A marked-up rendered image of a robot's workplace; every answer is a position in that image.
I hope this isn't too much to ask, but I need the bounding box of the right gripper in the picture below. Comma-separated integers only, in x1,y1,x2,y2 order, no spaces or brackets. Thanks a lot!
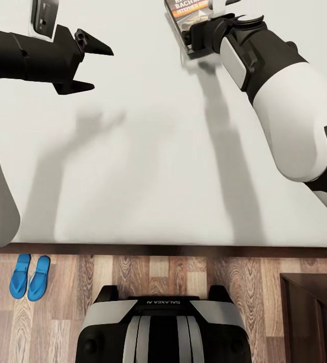
182,13,236,53

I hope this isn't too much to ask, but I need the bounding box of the hardback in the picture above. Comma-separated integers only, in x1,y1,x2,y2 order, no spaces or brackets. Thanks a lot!
164,0,212,55

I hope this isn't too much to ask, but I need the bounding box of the sandal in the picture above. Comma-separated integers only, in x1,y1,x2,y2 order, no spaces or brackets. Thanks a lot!
27,255,50,301
9,254,31,299

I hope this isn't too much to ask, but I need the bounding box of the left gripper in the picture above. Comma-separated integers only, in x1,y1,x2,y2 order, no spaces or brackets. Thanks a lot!
9,24,114,95

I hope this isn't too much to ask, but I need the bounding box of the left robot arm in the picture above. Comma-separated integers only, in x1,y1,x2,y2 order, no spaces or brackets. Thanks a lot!
0,0,114,248

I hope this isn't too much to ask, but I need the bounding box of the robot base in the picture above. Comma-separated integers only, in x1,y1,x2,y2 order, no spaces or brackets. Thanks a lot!
75,285,252,363

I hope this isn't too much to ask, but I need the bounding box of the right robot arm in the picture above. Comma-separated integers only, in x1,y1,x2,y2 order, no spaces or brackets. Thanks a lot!
182,0,327,208

